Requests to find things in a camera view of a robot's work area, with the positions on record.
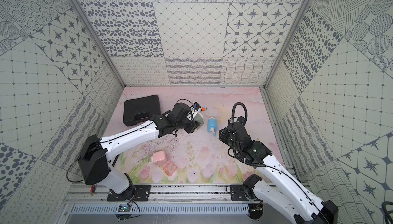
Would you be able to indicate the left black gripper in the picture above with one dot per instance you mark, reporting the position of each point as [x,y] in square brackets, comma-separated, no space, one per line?
[190,126]

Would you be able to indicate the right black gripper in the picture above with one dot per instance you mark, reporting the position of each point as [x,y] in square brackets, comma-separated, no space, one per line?
[223,136]

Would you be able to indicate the blue pencil sharpener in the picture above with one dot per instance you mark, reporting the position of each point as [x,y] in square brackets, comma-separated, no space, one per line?
[212,126]

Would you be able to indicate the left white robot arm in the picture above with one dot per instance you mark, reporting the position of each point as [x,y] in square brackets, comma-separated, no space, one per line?
[96,153]

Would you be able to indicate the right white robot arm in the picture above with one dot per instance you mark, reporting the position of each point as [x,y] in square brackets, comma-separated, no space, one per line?
[290,198]

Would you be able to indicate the pink pencil sharpener near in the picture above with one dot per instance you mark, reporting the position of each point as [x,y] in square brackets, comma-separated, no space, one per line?
[159,158]

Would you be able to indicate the pink transparent tray near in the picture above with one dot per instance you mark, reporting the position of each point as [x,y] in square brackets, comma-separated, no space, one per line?
[170,168]

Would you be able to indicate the black plastic tool case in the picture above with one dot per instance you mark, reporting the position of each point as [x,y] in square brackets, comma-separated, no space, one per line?
[140,109]

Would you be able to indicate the pink floral table mat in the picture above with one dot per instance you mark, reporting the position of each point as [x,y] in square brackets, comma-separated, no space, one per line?
[200,157]

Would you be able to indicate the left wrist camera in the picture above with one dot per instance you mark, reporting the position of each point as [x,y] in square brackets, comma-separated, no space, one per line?
[195,109]

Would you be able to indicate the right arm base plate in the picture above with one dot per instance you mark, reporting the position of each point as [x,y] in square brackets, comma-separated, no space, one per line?
[241,193]

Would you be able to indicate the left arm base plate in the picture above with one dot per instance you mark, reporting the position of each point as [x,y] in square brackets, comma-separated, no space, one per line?
[135,192]

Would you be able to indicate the aluminium mounting rail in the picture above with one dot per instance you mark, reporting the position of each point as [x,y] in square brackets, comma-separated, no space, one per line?
[165,193]

